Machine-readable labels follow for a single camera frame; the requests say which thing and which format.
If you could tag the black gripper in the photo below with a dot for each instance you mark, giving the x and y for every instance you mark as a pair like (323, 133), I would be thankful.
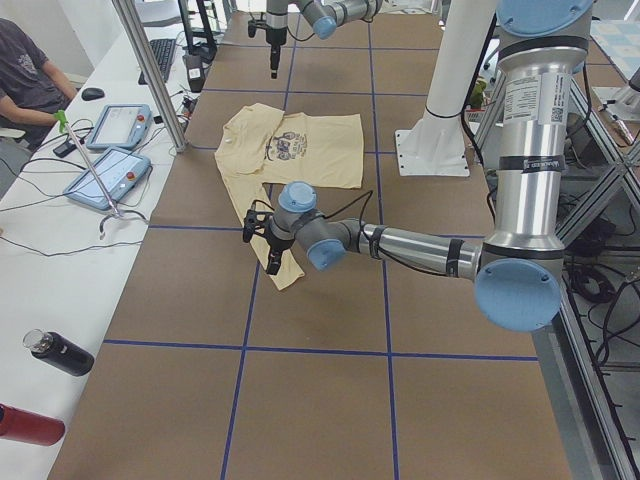
(275, 36)
(275, 244)

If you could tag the cream long-sleeve printed shirt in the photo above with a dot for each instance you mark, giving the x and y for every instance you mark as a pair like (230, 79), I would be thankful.
(262, 144)

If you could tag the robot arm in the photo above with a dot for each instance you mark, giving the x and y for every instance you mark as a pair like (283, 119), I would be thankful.
(516, 270)
(324, 17)

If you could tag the black power adapter with label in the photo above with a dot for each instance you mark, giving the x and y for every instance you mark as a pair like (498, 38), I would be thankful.
(195, 72)

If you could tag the black keyboard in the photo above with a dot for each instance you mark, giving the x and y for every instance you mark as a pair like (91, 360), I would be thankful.
(163, 51)

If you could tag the far blue teach pendant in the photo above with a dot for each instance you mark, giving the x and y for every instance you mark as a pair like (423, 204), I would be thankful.
(120, 125)

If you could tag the blue teach pendant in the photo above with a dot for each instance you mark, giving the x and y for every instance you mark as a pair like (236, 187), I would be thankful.
(118, 169)
(120, 125)

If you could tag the near blue teach pendant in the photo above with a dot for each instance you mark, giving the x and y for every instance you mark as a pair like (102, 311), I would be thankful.
(118, 169)

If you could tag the black computer mouse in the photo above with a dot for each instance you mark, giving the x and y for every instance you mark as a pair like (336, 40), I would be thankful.
(92, 93)

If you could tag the black smartphone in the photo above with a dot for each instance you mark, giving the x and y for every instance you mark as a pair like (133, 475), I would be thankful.
(64, 149)

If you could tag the black water bottle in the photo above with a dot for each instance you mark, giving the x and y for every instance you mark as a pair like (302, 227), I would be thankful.
(59, 352)

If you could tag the seated person in grey shirt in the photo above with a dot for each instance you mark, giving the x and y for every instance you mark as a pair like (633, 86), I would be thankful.
(33, 88)

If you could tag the red water bottle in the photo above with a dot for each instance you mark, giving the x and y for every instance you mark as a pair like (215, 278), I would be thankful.
(29, 427)

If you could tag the aluminium frame post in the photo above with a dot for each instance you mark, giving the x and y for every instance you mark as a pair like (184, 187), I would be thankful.
(134, 29)

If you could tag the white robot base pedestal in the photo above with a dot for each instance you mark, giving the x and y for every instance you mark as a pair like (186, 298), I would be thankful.
(435, 145)

